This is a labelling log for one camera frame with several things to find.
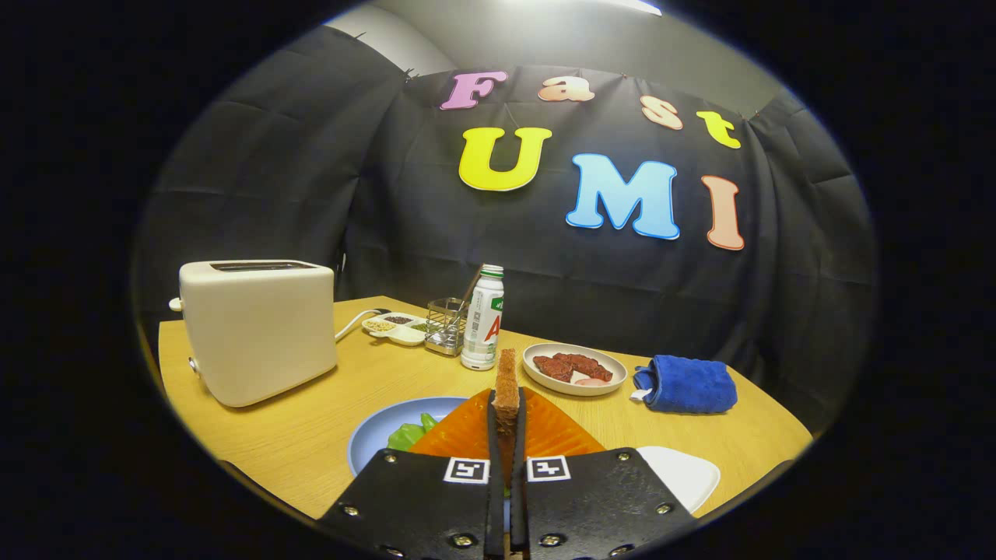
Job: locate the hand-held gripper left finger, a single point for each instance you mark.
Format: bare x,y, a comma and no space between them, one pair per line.
420,502

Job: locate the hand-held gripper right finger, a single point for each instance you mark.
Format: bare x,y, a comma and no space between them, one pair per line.
599,502

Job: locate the green lettuce leaf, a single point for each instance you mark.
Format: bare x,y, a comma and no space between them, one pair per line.
405,437

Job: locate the brown bread slice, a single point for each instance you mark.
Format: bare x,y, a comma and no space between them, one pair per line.
506,389

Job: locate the blue round plate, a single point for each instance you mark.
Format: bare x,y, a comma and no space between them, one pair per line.
373,443

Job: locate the white plate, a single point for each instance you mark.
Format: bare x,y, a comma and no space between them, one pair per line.
685,474

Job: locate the beige round plate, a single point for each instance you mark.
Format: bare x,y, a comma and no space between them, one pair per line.
568,390

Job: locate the pink ham slice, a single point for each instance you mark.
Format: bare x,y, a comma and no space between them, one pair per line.
590,382

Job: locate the long red meat piece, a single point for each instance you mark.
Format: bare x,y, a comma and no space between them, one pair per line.
587,364

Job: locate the small red meat piece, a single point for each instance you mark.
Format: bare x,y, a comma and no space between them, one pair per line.
552,367

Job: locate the blue towel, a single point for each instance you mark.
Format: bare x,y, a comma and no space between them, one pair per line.
689,385

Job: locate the white divided seasoning dish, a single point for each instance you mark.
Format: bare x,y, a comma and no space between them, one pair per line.
401,334

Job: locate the white bottle with green cap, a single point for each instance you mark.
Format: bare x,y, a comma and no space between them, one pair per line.
478,334

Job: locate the cream toaster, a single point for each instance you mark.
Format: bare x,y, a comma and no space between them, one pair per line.
257,334

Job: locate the black backdrop cloth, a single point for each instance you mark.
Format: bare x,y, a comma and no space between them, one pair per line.
389,233

